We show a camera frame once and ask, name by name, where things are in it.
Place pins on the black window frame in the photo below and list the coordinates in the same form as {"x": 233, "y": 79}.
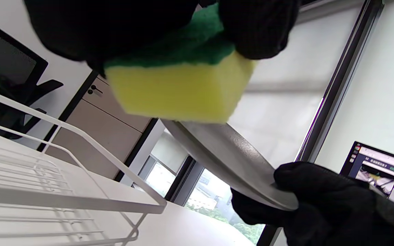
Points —
{"x": 340, "y": 85}

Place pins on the grey plate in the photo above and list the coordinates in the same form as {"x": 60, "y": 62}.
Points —
{"x": 224, "y": 153}

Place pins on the person's right hand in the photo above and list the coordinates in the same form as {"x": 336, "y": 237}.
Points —
{"x": 327, "y": 208}

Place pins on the yellow green sponge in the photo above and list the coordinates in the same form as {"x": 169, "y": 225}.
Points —
{"x": 180, "y": 92}

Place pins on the white roller blind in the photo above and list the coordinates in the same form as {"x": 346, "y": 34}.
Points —
{"x": 286, "y": 102}

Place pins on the black mesh back chair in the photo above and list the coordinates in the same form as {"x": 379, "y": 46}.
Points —
{"x": 9, "y": 65}

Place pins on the beige cabinet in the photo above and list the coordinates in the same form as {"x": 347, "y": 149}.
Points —
{"x": 94, "y": 133}

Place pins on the person's left hand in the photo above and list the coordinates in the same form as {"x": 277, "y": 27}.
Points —
{"x": 115, "y": 27}

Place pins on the laptop screen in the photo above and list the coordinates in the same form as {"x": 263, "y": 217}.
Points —
{"x": 381, "y": 171}

